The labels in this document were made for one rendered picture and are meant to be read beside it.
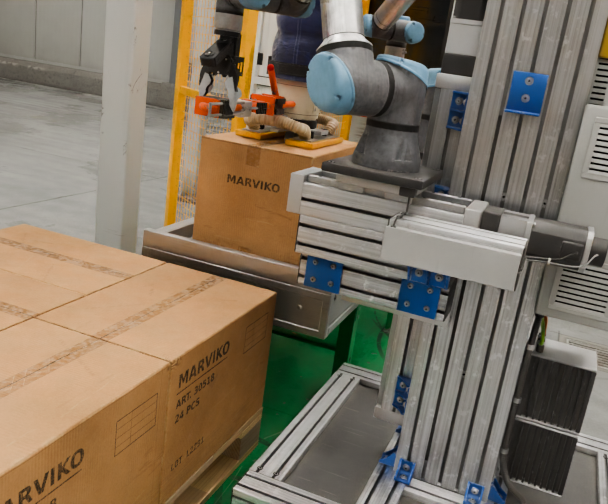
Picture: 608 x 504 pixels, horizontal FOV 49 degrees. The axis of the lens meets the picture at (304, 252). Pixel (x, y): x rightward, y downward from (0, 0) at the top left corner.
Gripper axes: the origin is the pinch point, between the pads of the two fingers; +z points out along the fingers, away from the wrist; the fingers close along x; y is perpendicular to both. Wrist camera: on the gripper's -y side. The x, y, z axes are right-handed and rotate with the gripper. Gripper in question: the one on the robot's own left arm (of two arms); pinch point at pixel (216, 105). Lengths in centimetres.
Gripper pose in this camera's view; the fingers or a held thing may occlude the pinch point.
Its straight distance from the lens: 190.5
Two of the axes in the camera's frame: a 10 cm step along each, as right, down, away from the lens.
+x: -9.2, -2.3, 3.1
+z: -1.4, 9.5, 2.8
